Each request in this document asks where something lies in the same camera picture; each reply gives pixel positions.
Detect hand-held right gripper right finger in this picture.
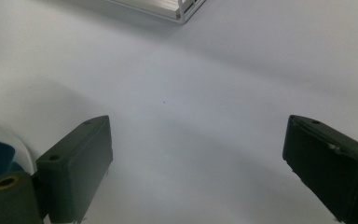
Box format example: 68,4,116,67
282,114,358,224

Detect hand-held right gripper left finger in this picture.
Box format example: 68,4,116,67
35,115,114,224

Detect clear round container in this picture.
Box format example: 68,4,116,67
0,102,37,175

